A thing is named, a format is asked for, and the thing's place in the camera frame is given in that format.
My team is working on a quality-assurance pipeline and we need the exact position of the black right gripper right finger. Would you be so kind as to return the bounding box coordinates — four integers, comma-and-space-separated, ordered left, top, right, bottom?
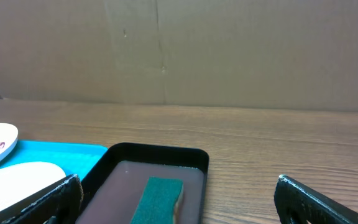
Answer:
274, 175, 358, 224

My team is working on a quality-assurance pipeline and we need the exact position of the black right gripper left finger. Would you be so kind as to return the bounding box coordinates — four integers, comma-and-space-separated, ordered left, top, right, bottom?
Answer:
2, 174, 83, 224

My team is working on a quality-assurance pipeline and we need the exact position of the yellow plate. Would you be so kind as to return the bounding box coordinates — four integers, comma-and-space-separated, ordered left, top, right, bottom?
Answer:
0, 162, 66, 211

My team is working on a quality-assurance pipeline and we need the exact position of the green yellow sponge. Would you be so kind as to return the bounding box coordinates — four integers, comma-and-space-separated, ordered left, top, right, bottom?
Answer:
131, 177, 183, 224

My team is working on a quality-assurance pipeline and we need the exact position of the blue plastic tray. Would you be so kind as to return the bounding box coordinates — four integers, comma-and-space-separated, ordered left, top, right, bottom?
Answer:
0, 140, 107, 182

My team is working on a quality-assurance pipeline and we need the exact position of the black water tray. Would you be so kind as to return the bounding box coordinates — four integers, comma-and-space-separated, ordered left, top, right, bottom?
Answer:
76, 142, 209, 224

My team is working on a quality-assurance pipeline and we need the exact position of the cardboard backdrop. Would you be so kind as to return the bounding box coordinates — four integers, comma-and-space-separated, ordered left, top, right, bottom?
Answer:
0, 1, 358, 111

